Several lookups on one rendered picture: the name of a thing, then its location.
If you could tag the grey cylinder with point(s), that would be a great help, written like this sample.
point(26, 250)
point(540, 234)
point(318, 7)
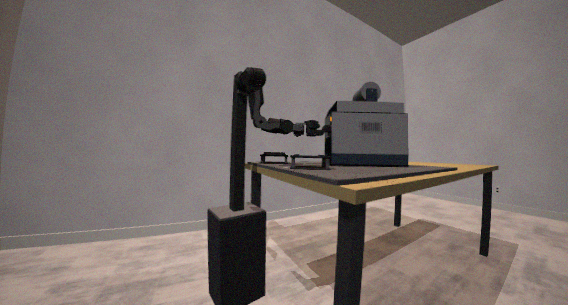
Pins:
point(360, 95)

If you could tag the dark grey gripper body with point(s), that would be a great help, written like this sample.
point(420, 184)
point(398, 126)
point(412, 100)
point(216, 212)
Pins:
point(311, 127)

